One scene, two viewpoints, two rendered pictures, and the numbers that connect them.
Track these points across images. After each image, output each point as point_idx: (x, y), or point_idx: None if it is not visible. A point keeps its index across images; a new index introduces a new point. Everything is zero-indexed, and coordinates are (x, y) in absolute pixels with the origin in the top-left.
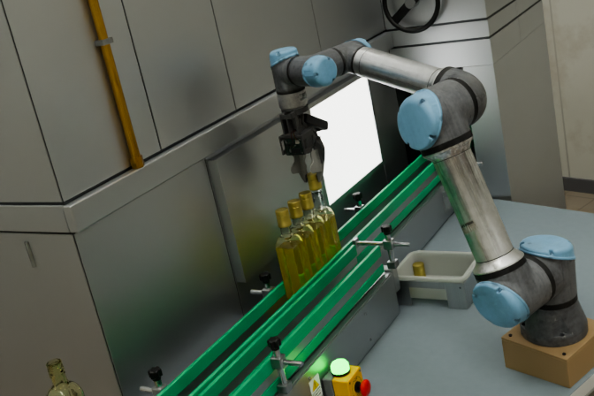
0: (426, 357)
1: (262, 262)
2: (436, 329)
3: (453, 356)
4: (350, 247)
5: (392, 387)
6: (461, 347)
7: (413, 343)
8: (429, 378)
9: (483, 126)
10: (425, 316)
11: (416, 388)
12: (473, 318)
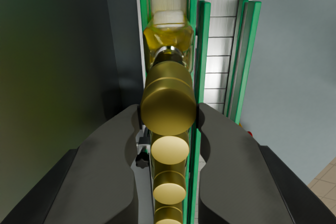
0: (279, 70)
1: (103, 123)
2: (283, 19)
3: (304, 64)
4: (206, 19)
5: (258, 112)
6: (312, 48)
7: (263, 50)
8: (286, 97)
9: None
10: None
11: (278, 109)
12: None
